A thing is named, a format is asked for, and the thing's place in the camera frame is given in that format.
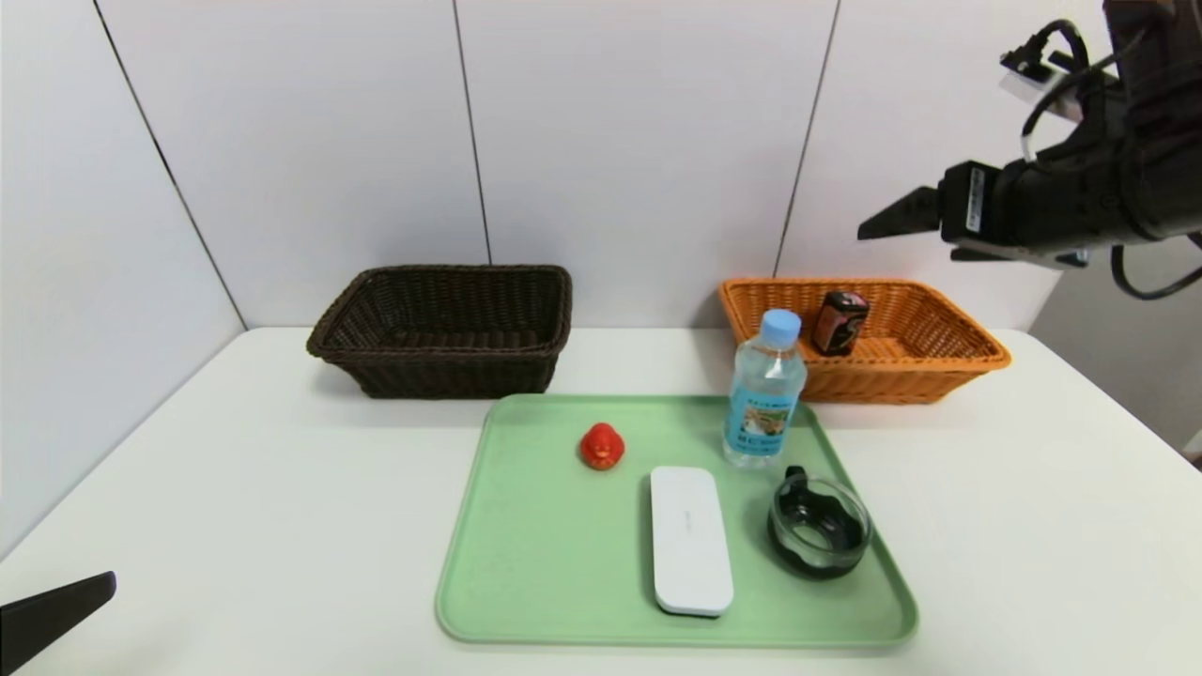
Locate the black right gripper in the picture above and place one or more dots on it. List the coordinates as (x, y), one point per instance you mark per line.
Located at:
(969, 204)

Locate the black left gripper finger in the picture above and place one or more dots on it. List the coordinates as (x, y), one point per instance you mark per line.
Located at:
(47, 620)

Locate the small black red snack can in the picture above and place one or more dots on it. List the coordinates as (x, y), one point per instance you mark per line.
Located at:
(839, 324)

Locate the clear water bottle blue cap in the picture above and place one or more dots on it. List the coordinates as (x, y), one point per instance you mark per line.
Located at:
(762, 413)

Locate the white oblong case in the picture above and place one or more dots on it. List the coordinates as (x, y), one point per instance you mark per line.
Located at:
(690, 545)

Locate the orange wicker basket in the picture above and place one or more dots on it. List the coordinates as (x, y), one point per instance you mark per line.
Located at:
(939, 380)

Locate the dark brown wicker basket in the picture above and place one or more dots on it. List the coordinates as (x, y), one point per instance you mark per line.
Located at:
(441, 371)

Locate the red rubber duck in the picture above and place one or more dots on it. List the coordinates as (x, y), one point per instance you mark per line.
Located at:
(601, 449)

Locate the light green plastic tray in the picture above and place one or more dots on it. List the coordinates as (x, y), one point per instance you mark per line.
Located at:
(554, 554)

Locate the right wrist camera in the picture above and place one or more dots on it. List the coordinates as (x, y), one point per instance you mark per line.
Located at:
(1028, 84)

